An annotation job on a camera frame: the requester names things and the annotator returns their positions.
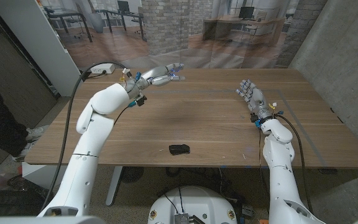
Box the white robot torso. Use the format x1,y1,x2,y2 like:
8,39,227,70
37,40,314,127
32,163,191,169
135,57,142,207
147,185,238,224

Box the black round fan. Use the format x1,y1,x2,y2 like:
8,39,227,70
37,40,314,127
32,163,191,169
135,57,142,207
119,166,145,184

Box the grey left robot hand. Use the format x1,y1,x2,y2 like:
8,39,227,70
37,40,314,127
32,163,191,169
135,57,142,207
124,63,186,100

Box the black velcro strap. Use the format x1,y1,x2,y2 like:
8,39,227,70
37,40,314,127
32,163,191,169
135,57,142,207
168,144,191,156

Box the printed office backdrop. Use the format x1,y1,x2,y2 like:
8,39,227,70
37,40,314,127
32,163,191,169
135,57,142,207
37,0,328,70

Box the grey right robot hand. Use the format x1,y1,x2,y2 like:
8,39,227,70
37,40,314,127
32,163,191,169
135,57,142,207
236,79,275,121

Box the dark brown door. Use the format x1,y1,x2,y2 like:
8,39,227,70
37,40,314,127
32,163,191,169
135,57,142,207
0,2,58,164

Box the white power strip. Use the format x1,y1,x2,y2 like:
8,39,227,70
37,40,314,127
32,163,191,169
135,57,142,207
89,63,116,75

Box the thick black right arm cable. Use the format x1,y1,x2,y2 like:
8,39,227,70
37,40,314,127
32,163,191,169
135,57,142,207
273,113,313,214

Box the white sneaker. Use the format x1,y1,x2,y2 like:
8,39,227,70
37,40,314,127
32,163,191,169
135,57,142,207
25,126,45,142
12,141,37,162

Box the white low box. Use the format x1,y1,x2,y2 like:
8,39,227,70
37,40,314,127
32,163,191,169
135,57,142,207
22,161,71,187

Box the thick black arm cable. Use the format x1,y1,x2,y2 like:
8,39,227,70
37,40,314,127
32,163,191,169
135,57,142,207
40,61,127,212
273,113,313,214

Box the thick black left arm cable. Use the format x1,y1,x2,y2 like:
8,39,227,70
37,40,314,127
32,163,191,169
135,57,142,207
40,61,127,212

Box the silver finned module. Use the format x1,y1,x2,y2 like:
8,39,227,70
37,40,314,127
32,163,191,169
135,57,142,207
174,213,190,224

